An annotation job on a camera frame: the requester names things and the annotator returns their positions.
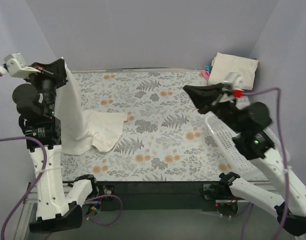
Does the cream folded t shirt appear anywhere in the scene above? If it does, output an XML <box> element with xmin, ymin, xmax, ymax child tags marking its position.
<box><xmin>208</xmin><ymin>52</ymin><xmax>259</xmax><ymax>90</ymax></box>

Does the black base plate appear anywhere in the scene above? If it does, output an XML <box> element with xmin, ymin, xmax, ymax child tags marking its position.
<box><xmin>92</xmin><ymin>180</ymin><xmax>240</xmax><ymax>212</ymax></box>

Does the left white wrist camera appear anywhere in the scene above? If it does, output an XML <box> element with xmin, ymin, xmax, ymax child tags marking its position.
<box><xmin>4</xmin><ymin>52</ymin><xmax>41</xmax><ymax>79</ymax></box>

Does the floral table mat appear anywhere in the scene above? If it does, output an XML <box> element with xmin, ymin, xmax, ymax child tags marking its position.
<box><xmin>60</xmin><ymin>69</ymin><xmax>251</xmax><ymax>182</ymax></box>

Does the light blue folded cloth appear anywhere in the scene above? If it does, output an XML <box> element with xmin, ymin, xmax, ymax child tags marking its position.
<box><xmin>204</xmin><ymin>65</ymin><xmax>211</xmax><ymax>72</ymax></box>

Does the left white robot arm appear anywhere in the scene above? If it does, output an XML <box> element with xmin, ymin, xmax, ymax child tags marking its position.
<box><xmin>12</xmin><ymin>59</ymin><xmax>100</xmax><ymax>234</ymax></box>

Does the white t shirt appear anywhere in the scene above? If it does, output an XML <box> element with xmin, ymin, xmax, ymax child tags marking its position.
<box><xmin>55</xmin><ymin>64</ymin><xmax>127</xmax><ymax>156</ymax></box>

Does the white plastic basket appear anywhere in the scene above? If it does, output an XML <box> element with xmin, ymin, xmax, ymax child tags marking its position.
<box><xmin>205</xmin><ymin>112</ymin><xmax>268</xmax><ymax>181</ymax></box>

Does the pink folded t shirt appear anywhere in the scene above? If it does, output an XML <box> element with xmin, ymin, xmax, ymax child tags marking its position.
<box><xmin>200</xmin><ymin>69</ymin><xmax>210</xmax><ymax>80</ymax></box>

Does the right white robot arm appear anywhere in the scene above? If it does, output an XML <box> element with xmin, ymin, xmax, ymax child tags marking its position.
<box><xmin>183</xmin><ymin>83</ymin><xmax>306</xmax><ymax>237</ymax></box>

